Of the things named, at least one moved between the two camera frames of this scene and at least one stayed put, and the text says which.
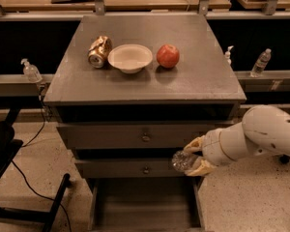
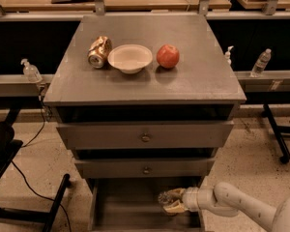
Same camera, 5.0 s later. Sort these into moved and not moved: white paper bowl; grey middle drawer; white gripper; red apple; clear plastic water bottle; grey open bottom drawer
Moved: white gripper; clear plastic water bottle
Not moved: grey middle drawer; red apple; grey open bottom drawer; white paper bowl
